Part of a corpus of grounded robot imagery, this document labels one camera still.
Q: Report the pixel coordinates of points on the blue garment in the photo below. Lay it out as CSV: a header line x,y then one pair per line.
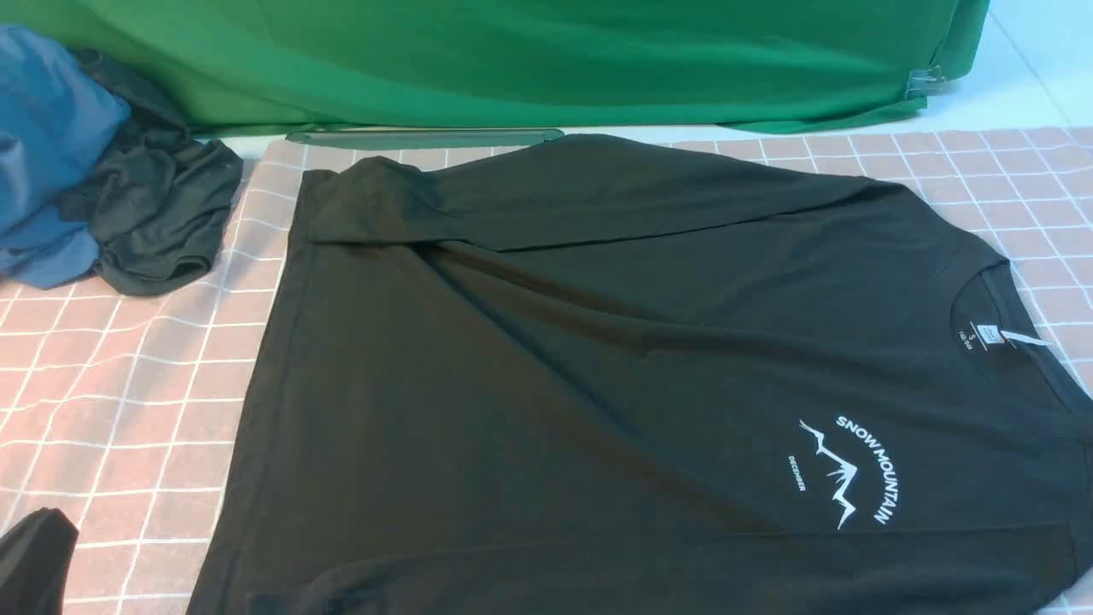
x,y
56,122

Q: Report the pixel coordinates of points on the green flat bar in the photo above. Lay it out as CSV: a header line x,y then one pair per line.
x,y
444,139

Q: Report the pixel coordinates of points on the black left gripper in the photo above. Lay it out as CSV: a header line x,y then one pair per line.
x,y
36,554

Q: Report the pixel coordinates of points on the pink checkered tablecloth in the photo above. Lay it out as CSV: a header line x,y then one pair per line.
x,y
122,411

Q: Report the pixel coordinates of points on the dark gray long-sleeve top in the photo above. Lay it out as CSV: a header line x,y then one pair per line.
x,y
603,377

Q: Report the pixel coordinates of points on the crumpled dark gray garment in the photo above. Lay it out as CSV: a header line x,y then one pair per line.
x,y
158,201

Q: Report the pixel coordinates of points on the clear binder clip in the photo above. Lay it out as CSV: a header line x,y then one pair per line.
x,y
925,82

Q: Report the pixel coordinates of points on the green backdrop cloth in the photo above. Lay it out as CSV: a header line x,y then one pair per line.
x,y
774,67

